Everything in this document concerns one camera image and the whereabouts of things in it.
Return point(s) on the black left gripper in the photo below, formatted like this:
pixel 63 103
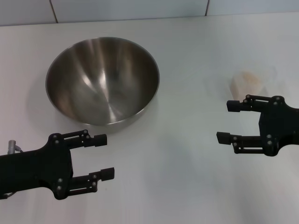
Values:
pixel 35 170

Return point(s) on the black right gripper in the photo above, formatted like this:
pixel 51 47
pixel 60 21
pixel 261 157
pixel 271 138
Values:
pixel 280 126

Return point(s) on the white rice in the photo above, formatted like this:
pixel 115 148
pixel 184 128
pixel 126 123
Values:
pixel 245 81

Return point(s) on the clear plastic measuring cup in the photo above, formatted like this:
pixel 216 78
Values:
pixel 268 80

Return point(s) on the stainless steel mixing bowl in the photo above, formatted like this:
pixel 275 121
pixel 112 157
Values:
pixel 102 81

